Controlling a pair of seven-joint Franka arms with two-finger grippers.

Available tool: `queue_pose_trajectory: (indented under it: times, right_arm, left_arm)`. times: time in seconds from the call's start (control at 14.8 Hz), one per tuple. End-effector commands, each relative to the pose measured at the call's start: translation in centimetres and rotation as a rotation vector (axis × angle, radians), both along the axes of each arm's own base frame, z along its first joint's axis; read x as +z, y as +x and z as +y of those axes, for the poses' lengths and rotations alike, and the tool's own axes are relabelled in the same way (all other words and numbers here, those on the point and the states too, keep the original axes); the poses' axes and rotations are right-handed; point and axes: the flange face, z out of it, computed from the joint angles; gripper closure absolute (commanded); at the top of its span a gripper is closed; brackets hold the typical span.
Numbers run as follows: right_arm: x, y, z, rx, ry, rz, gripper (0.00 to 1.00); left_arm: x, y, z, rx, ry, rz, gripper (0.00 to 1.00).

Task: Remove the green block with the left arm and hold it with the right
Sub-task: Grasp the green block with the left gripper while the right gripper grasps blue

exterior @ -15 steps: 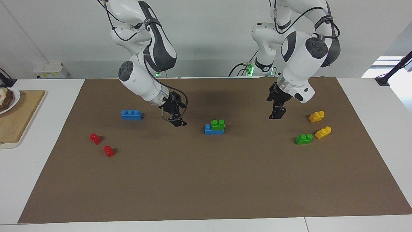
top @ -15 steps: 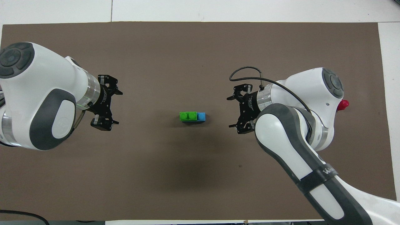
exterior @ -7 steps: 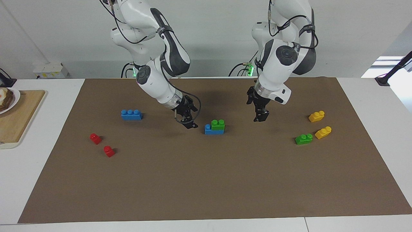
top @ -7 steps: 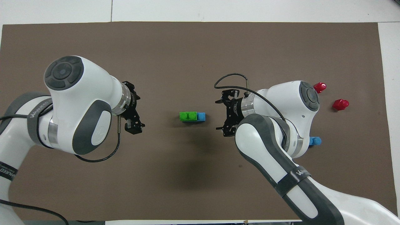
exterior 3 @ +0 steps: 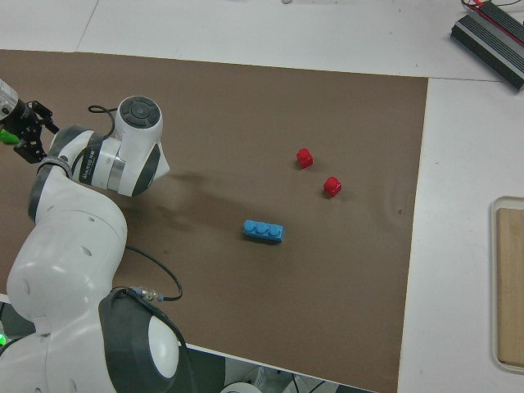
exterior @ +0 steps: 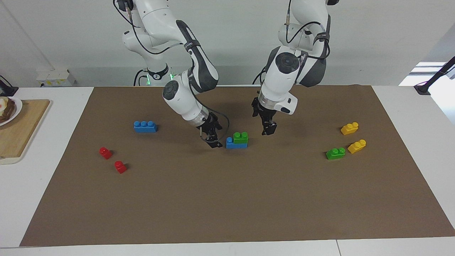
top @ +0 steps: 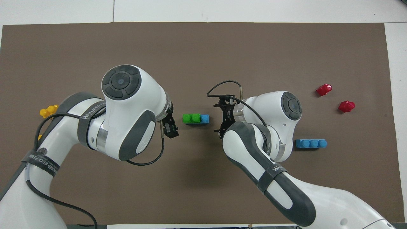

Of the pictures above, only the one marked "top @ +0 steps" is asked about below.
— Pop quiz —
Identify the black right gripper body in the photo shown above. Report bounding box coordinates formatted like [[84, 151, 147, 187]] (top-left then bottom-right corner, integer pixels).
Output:
[[222, 101, 238, 129]]

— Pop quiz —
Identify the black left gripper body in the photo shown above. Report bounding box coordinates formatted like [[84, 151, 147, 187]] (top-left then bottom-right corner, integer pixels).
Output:
[[156, 102, 176, 125]]

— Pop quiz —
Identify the blue three-stud block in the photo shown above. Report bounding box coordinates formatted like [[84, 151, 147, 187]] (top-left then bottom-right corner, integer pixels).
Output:
[[296, 139, 328, 149], [185, 114, 210, 125]]

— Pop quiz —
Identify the green two-stud block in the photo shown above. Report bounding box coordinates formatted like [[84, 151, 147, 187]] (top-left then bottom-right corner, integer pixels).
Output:
[[183, 113, 201, 124]]

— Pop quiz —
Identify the red single-stud block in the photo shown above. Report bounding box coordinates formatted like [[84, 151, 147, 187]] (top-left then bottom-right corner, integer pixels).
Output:
[[316, 84, 332, 96], [338, 101, 355, 113]]

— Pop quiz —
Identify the brown paper mat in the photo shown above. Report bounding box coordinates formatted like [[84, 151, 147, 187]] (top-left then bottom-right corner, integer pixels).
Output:
[[0, 22, 396, 225]]

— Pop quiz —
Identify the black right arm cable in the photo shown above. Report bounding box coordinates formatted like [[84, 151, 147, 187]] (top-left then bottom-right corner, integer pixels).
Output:
[[207, 80, 267, 128]]

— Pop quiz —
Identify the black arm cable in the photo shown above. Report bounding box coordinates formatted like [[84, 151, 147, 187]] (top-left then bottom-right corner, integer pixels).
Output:
[[25, 108, 165, 229], [207, 80, 267, 128]]

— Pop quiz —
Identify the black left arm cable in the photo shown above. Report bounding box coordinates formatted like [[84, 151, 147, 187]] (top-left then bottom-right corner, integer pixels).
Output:
[[25, 108, 165, 229]]

